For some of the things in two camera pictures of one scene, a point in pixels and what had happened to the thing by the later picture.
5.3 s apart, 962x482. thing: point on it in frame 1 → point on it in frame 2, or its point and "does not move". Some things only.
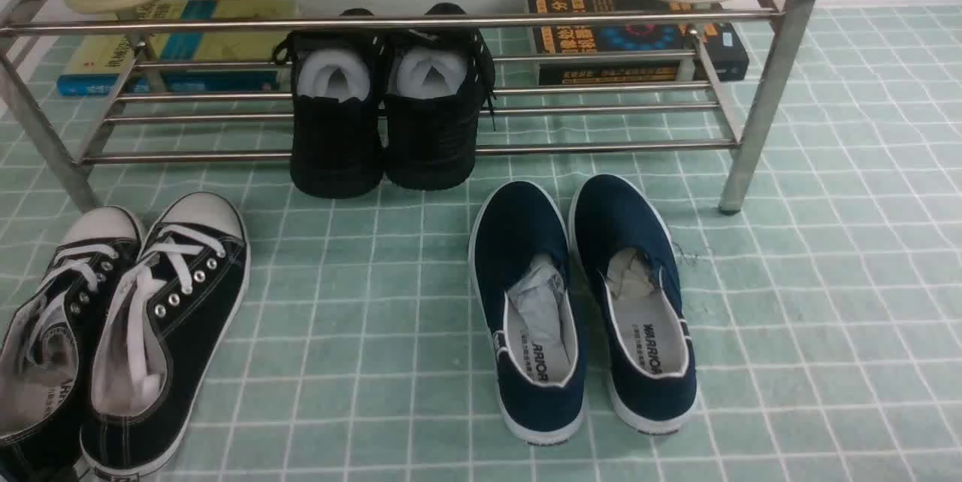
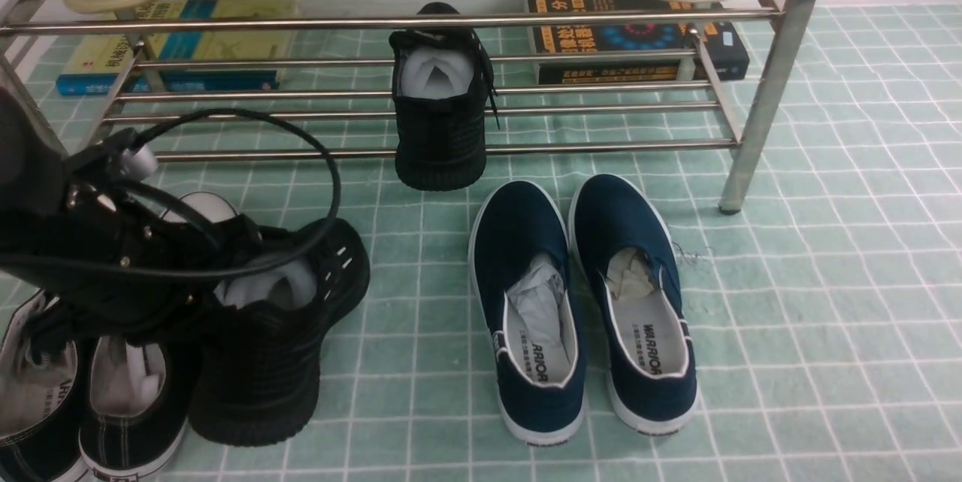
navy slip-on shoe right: (627, 264) does not move
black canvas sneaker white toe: (163, 331) does not move
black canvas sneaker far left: (43, 350) does not move
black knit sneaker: (338, 80) → (255, 375)
